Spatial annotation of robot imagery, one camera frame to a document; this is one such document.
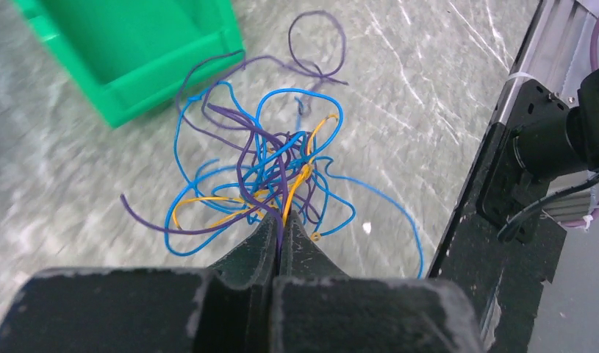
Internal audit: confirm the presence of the blue cable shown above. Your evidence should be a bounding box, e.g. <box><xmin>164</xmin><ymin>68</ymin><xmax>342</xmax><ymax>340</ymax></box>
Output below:
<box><xmin>163</xmin><ymin>80</ymin><xmax>426</xmax><ymax>279</ymax></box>

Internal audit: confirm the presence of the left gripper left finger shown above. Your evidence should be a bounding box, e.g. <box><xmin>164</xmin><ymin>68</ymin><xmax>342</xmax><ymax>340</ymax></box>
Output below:
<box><xmin>0</xmin><ymin>216</ymin><xmax>277</xmax><ymax>352</ymax></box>

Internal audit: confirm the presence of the green plastic bin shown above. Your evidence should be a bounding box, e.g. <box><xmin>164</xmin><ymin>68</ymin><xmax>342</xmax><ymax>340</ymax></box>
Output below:
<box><xmin>18</xmin><ymin>1</ymin><xmax>243</xmax><ymax>127</ymax></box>

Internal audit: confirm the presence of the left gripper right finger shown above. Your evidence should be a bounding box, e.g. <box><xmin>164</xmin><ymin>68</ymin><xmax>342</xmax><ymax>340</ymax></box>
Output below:
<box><xmin>270</xmin><ymin>213</ymin><xmax>484</xmax><ymax>352</ymax></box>

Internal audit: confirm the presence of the aluminium frame rail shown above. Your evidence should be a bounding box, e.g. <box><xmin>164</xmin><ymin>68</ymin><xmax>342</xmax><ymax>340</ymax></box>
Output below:
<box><xmin>490</xmin><ymin>0</ymin><xmax>599</xmax><ymax>124</ymax></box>

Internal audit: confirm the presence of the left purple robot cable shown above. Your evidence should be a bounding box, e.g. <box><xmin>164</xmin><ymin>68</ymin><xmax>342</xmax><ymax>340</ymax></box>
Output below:
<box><xmin>562</xmin><ymin>0</ymin><xmax>599</xmax><ymax>230</ymax></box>

